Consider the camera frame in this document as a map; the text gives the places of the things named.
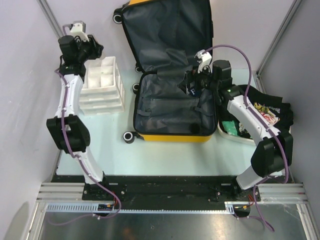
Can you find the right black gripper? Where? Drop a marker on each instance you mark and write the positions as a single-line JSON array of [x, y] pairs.
[[191, 76]]

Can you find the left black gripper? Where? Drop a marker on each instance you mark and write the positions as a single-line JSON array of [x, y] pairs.
[[96, 48]]

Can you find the dark blue round tin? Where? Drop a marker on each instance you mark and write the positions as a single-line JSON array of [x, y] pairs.
[[193, 92]]

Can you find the white plastic drawer organizer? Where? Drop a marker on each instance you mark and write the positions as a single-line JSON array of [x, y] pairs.
[[103, 91]]

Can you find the green cloth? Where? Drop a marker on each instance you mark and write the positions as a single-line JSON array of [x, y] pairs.
[[231, 128]]

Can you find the yellow Pikachu hard-shell suitcase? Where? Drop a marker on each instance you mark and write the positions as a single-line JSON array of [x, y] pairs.
[[164, 36]]

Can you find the black floral print t-shirt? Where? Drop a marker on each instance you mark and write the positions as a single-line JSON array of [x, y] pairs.
[[276, 112]]

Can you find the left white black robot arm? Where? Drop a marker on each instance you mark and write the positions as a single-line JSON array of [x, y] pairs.
[[66, 128]]

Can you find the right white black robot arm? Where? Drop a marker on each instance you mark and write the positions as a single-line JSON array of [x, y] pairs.
[[274, 148]]

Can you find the black round cap container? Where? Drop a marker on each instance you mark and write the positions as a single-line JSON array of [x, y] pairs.
[[194, 128]]

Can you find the white plastic tray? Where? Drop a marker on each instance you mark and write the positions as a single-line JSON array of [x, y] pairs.
[[238, 139]]

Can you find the light blue table mat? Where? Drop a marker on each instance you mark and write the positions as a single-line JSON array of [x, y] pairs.
[[217, 156]]

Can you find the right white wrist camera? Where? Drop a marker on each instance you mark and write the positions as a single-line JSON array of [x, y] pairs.
[[204, 59]]

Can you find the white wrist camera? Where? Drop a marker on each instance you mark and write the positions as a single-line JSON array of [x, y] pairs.
[[204, 59], [79, 29]]

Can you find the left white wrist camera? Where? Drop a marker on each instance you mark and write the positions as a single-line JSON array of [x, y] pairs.
[[79, 29]]

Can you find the grey slotted cable duct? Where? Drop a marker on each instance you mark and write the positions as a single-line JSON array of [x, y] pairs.
[[97, 208]]

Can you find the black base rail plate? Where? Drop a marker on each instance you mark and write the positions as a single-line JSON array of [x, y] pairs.
[[164, 192]]

